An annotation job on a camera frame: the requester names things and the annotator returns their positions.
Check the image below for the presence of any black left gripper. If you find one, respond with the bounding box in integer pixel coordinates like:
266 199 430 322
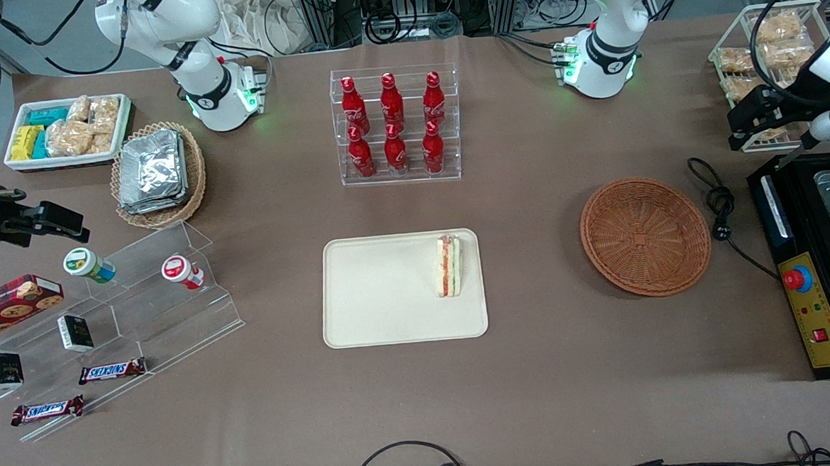
724 62 830 152

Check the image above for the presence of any triangular sandwich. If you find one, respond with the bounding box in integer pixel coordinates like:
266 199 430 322
434 234 465 299

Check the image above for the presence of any white rectangular snack tray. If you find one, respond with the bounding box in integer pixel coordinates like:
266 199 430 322
0 93 137 174

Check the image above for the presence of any light tan wicker basket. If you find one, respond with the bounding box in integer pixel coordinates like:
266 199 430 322
107 119 209 231

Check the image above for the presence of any brown round wicker basket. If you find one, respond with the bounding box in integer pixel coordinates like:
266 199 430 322
577 174 715 301

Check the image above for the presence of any cream rectangular serving tray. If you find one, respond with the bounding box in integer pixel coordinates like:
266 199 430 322
318 227 490 350

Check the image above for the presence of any green lidded yogurt cup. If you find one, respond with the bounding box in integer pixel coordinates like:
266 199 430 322
62 245 117 286

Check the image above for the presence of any yellow snack packet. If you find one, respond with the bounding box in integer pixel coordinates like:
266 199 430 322
9 125 46 161

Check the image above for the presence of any red tartan cookie box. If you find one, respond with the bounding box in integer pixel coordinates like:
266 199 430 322
0 272 67 346

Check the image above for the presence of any small black carton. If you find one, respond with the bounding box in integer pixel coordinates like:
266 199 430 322
57 313 96 354
0 351 25 392

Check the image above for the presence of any aluminium foil container stack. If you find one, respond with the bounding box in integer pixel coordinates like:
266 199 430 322
116 127 189 216

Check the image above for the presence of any clear acrylic stepped display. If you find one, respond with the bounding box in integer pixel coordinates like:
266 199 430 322
0 216 250 445

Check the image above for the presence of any red lidded yogurt cup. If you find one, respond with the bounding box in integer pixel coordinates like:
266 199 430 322
160 253 206 292

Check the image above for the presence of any brown Snickers bar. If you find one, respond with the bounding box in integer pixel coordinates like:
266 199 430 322
77 357 148 386
10 394 86 427

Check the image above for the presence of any black sealing machine yellow panel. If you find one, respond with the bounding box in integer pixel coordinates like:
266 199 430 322
745 149 830 384

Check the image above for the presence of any white cloth bag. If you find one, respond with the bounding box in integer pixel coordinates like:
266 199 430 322
216 0 311 59

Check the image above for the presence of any clear acrylic bottle rack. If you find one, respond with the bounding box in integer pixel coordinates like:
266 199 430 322
329 62 464 188

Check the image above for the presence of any red cola bottle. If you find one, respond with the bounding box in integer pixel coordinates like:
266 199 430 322
339 75 370 135
383 122 409 175
421 70 448 127
421 120 446 176
379 71 406 131
347 125 376 179

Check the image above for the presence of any black power cable with plug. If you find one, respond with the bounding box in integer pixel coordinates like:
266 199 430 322
687 152 780 284

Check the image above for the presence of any white wire rack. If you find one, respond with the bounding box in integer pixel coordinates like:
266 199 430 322
705 0 830 155

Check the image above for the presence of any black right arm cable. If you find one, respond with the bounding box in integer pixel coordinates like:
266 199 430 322
0 0 131 79

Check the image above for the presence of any black looped cable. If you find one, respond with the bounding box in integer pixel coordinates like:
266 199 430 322
344 438 474 466

